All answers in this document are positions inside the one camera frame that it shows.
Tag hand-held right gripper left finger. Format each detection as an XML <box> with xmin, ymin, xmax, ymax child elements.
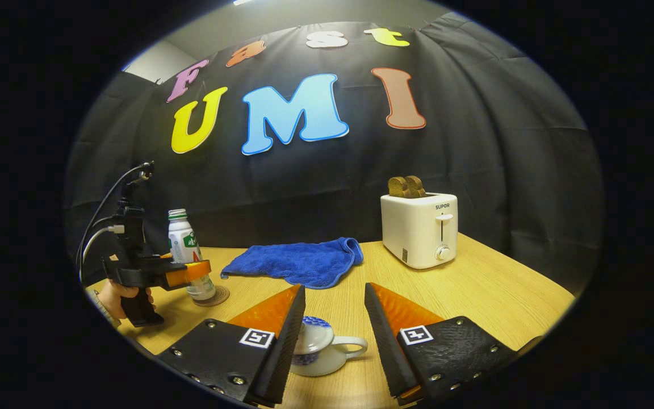
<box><xmin>157</xmin><ymin>284</ymin><xmax>307</xmax><ymax>408</ymax></box>

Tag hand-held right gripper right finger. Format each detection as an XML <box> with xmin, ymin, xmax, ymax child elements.
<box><xmin>364</xmin><ymin>282</ymin><xmax>518</xmax><ymax>406</ymax></box>

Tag white green-label water bottle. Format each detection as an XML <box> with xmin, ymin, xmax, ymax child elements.
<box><xmin>168</xmin><ymin>208</ymin><xmax>217</xmax><ymax>301</ymax></box>

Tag round cork coaster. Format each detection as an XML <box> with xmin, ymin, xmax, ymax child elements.
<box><xmin>194</xmin><ymin>285</ymin><xmax>230</xmax><ymax>307</ymax></box>

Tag white blue-patterned teacup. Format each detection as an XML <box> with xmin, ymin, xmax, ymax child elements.
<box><xmin>290</xmin><ymin>335</ymin><xmax>369</xmax><ymax>377</ymax></box>

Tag blue towel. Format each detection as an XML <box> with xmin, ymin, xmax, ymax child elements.
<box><xmin>220</xmin><ymin>237</ymin><xmax>364</xmax><ymax>290</ymax></box>

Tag white toaster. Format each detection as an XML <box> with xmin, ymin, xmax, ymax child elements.
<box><xmin>380</xmin><ymin>193</ymin><xmax>459</xmax><ymax>270</ymax></box>

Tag black backdrop cloth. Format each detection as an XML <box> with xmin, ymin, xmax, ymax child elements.
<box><xmin>63</xmin><ymin>22</ymin><xmax>606</xmax><ymax>296</ymax></box>

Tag white cable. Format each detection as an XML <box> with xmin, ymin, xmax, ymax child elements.
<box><xmin>80</xmin><ymin>224</ymin><xmax>126</xmax><ymax>279</ymax></box>

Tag black cable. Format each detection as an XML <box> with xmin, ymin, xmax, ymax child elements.
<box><xmin>77</xmin><ymin>162</ymin><xmax>154</xmax><ymax>279</ymax></box>

